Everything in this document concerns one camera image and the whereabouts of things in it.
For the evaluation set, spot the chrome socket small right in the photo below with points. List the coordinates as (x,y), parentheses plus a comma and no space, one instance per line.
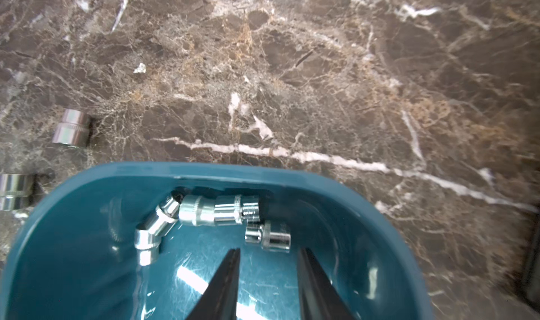
(269,236)

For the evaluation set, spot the chrome socket long left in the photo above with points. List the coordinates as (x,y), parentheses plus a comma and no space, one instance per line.
(149,233)

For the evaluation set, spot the teal plastic storage box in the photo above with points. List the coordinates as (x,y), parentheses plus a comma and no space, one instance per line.
(75,258)

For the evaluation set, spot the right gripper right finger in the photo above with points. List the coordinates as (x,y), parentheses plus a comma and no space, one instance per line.
(318,298)

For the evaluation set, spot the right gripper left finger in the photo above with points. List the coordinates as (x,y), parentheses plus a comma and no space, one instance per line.
(219,301)

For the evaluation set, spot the chrome socket table edge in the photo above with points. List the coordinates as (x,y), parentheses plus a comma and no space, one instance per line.
(16,191)

